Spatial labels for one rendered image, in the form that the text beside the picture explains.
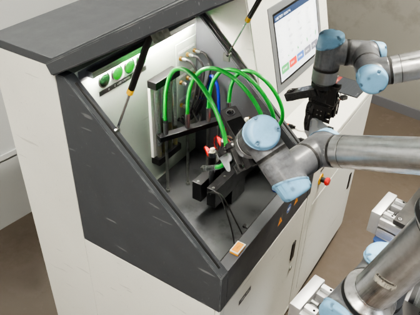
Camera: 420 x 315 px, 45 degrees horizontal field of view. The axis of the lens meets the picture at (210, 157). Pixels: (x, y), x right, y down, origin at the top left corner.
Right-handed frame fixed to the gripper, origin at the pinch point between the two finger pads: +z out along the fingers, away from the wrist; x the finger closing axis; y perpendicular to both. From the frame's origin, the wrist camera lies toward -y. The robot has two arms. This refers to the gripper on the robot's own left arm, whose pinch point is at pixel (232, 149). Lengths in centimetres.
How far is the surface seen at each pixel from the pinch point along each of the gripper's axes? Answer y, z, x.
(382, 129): 7, 231, 167
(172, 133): -18.2, 44.9, -8.3
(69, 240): 2, 62, -58
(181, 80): -37, 52, 4
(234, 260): 29.8, 20.2, -8.7
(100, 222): 2, 40, -43
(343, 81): -19, 91, 84
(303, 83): -23, 76, 59
